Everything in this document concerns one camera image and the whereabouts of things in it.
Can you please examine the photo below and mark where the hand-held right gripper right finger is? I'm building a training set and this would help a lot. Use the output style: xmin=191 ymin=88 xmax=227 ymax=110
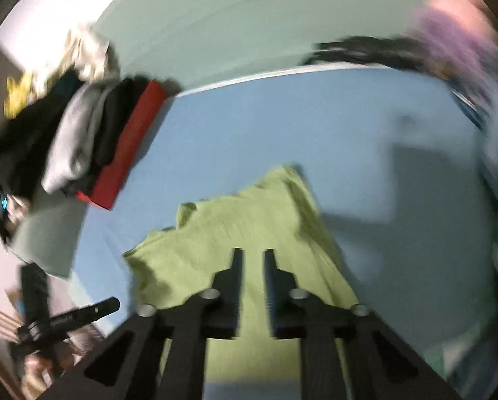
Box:
xmin=264 ymin=248 xmax=462 ymax=400

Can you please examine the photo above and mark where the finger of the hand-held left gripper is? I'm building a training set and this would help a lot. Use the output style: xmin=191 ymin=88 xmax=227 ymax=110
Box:
xmin=49 ymin=297 xmax=121 ymax=332

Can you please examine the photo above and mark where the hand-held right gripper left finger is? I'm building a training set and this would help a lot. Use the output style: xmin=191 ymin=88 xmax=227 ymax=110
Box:
xmin=36 ymin=248 xmax=244 ymax=400

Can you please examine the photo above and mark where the green garment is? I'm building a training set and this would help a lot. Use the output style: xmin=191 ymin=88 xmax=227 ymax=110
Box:
xmin=123 ymin=164 xmax=360 ymax=400

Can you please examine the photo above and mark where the black crumpled garment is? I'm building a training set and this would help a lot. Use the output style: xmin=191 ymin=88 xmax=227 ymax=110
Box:
xmin=0 ymin=100 xmax=72 ymax=201

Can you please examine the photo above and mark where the red box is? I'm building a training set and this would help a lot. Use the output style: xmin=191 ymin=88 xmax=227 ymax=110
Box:
xmin=76 ymin=80 xmax=168 ymax=210

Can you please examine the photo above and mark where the grey folded sweater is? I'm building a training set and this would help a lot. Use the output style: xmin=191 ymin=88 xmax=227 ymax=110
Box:
xmin=41 ymin=79 xmax=120 ymax=194

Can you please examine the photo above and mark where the blue mat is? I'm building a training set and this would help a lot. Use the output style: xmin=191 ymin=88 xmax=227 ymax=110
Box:
xmin=71 ymin=63 xmax=498 ymax=384

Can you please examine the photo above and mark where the black folded garment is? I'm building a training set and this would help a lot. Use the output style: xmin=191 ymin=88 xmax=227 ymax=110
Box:
xmin=61 ymin=76 xmax=149 ymax=198

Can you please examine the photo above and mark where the dark teal garment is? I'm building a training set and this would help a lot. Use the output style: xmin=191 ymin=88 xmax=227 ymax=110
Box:
xmin=44 ymin=69 xmax=85 ymax=101

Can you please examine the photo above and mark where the cream floral cloth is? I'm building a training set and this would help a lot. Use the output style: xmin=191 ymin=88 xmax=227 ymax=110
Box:
xmin=63 ymin=25 xmax=120 ymax=82

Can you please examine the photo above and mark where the blue striped cloth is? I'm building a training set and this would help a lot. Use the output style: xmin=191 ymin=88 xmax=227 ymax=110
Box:
xmin=449 ymin=73 xmax=498 ymax=217

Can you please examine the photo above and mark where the pink plush toy purple hair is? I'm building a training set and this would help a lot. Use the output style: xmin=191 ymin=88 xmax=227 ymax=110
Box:
xmin=411 ymin=0 xmax=498 ymax=80

